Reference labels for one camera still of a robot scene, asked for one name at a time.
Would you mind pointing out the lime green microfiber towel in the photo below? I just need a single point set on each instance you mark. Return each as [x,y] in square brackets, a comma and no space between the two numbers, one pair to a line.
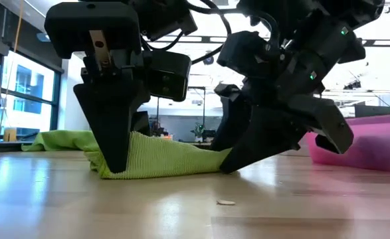
[168,159]

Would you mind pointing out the black background robot arm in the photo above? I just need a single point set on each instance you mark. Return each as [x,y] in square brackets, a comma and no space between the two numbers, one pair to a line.
[199,129]

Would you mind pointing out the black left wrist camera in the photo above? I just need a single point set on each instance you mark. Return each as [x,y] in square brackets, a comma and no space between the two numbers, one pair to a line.
[168,74]

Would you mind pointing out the black metal station frame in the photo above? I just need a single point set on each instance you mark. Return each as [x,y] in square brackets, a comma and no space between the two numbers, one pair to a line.
[204,106]

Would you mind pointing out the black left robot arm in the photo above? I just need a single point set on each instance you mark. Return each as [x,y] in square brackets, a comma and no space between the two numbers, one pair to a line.
[161,16]

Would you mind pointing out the yellow box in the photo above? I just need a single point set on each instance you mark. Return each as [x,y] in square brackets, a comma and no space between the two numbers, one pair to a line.
[10,135]

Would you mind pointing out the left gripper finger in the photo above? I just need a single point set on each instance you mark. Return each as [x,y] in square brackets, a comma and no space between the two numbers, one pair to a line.
[115,126]
[141,123]

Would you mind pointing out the bright green microfiber towel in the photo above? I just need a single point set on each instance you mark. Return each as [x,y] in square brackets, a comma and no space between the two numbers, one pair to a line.
[61,141]

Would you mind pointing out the black computer monitor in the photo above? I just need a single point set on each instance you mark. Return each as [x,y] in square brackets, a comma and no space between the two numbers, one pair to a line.
[374,111]

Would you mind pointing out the pink plastic basket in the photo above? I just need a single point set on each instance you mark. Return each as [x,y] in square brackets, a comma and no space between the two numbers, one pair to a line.
[374,146]

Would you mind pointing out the black ceiling spotlight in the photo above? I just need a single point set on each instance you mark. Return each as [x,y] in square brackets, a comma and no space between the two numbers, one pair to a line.
[352,85]
[209,60]

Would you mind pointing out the small white table scrap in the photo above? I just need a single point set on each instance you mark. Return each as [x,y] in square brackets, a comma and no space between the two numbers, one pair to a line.
[225,202]

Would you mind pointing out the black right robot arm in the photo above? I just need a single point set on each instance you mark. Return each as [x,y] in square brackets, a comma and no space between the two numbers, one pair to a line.
[331,40]

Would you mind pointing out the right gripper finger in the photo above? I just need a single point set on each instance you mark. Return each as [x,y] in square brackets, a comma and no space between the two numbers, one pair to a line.
[267,136]
[236,116]

